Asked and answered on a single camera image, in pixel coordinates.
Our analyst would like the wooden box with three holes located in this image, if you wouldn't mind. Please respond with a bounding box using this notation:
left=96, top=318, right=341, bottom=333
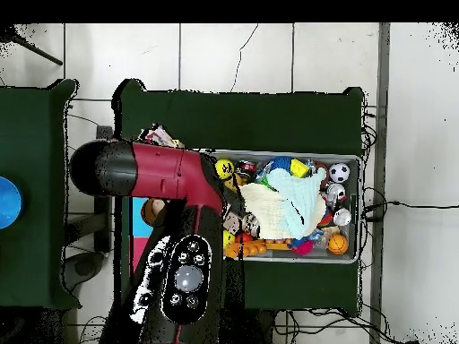
left=130, top=196, right=155, bottom=273

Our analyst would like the black white soccer ball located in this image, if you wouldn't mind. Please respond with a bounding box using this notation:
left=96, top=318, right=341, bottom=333
left=328, top=162, right=351, bottom=184

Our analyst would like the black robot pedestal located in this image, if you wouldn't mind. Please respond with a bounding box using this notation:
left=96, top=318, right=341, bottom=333
left=243, top=308, right=277, bottom=344

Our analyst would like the yellow ball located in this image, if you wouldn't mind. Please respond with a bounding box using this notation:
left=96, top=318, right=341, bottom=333
left=214, top=158, right=236, bottom=180

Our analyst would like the cream waffle cloth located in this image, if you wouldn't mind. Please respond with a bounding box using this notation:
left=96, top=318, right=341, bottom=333
left=238, top=182, right=328, bottom=240

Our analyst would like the brown cream ball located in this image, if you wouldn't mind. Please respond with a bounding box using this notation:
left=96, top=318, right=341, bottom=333
left=140, top=198, right=168, bottom=227

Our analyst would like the silver tin can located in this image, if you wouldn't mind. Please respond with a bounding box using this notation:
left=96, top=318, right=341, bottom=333
left=325, top=183, right=347, bottom=205

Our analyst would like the black tripod leg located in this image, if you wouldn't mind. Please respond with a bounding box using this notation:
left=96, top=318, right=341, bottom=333
left=0, top=24, right=64, bottom=66

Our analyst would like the blue round bowl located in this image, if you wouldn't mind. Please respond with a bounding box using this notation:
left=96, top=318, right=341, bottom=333
left=0, top=176, right=24, bottom=230

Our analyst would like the black power cable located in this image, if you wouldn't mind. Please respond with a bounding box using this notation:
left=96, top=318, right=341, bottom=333
left=361, top=187, right=459, bottom=219

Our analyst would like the multicoloured patterned cloth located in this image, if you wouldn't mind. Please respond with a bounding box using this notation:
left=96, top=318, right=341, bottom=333
left=139, top=123, right=185, bottom=149

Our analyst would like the orange toy block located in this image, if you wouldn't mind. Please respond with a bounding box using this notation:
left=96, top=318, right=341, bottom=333
left=224, top=240, right=268, bottom=259

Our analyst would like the silver wire mesh bin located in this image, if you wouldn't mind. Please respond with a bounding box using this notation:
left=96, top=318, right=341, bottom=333
left=211, top=148, right=361, bottom=264

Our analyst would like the mint green waffle cloth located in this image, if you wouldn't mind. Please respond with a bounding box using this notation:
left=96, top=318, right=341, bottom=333
left=266, top=167, right=327, bottom=239

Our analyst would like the orange toy basketball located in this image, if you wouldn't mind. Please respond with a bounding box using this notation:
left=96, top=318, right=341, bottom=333
left=327, top=233, right=350, bottom=256

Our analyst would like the dark green tablecloth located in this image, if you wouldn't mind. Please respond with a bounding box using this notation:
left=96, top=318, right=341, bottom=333
left=0, top=79, right=81, bottom=310
left=112, top=79, right=366, bottom=316

